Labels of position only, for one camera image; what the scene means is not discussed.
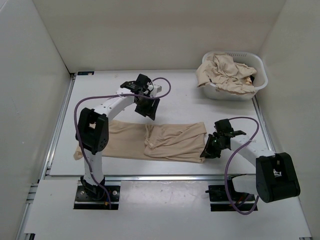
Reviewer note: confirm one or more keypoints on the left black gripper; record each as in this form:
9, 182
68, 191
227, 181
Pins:
150, 111

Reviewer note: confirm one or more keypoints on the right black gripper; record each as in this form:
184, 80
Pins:
208, 152

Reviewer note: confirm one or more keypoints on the beige trousers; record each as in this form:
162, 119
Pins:
164, 142

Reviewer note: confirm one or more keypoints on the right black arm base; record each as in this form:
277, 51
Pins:
219, 201

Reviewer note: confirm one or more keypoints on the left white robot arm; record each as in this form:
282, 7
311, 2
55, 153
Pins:
92, 128

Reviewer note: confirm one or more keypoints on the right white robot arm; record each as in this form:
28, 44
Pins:
275, 177

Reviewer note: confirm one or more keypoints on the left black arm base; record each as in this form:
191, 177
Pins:
110, 195

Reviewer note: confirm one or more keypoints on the black corner label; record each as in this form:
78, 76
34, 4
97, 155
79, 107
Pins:
85, 73

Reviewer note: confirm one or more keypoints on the beige clothes pile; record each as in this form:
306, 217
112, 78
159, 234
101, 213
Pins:
227, 75

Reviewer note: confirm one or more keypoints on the white laundry basket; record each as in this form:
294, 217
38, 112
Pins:
260, 79

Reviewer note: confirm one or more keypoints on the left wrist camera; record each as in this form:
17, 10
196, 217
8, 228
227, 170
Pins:
154, 89

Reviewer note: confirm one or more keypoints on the right aluminium rail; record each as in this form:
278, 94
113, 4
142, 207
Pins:
263, 125

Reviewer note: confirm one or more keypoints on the front aluminium rail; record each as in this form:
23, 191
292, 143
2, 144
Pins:
166, 177

